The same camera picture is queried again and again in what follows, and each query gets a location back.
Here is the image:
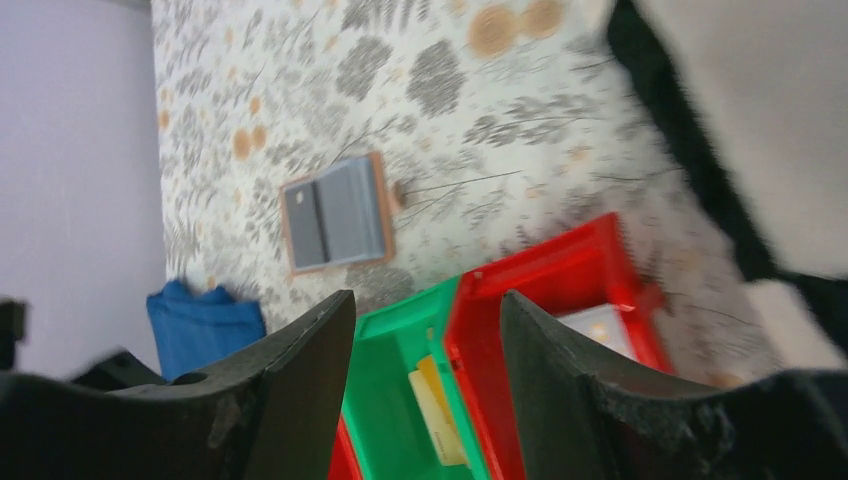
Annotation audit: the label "blue folded cloth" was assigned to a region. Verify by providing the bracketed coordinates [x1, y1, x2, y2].
[146, 280, 266, 381]

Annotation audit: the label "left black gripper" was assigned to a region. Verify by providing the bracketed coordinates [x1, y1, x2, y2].
[1, 299, 166, 388]

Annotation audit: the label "gold credit cards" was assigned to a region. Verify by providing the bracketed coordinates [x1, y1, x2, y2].
[408, 355, 469, 467]

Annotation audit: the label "black white checkered blanket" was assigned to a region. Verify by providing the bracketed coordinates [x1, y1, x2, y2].
[595, 1, 847, 369]

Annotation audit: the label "left red plastic bin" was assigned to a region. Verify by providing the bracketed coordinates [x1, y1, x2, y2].
[327, 416, 363, 480]

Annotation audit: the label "silver white credit cards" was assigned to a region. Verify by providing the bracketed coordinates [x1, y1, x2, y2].
[557, 304, 637, 360]

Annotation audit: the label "green plastic bin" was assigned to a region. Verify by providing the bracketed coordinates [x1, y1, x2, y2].
[342, 277, 490, 479]

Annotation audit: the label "floral patterned table mat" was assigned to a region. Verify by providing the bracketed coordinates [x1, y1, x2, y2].
[151, 1, 781, 385]

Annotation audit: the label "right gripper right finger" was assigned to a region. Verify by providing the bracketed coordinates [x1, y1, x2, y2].
[500, 291, 847, 479]

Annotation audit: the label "right red plastic bin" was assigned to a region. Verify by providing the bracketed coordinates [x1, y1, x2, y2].
[443, 213, 674, 479]

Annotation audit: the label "red plastic bin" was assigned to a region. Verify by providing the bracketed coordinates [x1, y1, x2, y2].
[327, 416, 363, 480]
[443, 213, 674, 479]

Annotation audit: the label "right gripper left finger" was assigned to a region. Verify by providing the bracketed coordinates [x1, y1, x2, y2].
[1, 290, 356, 479]

